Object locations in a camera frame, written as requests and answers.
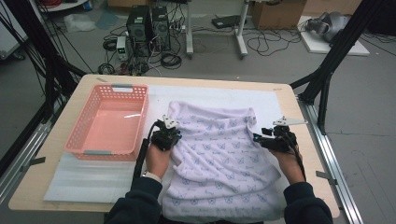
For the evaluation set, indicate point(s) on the person's left hand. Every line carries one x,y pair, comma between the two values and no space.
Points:
157,161

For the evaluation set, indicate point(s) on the white grid mat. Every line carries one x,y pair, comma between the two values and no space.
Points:
202,93

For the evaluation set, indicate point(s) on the person's right hand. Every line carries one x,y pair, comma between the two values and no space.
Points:
289,165

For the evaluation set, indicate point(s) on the brown cardboard box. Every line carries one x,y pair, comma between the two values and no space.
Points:
277,15

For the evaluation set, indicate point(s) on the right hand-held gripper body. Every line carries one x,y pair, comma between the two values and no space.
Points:
281,143

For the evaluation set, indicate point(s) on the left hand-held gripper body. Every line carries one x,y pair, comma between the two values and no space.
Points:
163,138

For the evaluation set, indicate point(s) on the pale cardboard box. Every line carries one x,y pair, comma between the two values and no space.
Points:
330,6

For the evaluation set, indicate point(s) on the black flat box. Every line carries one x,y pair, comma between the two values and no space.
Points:
227,21

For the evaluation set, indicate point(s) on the round white table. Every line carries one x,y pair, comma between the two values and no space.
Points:
71,4

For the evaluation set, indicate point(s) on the grey metal bracket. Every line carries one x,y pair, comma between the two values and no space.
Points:
325,175
35,161

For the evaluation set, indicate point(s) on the black computer tower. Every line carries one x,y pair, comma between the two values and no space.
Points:
138,28
161,31

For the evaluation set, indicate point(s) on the white power supply unit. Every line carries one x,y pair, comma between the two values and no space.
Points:
122,46

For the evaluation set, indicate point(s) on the clear plastic bag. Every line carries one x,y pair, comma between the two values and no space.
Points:
77,23

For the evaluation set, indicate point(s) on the lilac towel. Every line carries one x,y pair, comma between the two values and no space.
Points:
218,155

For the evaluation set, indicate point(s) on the white floor board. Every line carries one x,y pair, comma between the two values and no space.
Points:
317,46

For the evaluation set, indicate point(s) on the black metal frame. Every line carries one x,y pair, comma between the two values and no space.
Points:
342,40
31,31

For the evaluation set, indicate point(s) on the white metal stand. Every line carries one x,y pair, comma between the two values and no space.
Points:
189,31

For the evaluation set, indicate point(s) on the aluminium rail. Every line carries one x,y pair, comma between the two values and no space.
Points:
18,165
330,155

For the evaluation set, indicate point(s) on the pink plastic basket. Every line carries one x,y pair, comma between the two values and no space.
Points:
109,127

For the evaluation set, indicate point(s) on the white cabinet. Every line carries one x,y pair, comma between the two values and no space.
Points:
9,34

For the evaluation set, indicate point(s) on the grey rounded device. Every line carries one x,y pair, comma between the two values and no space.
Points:
333,25

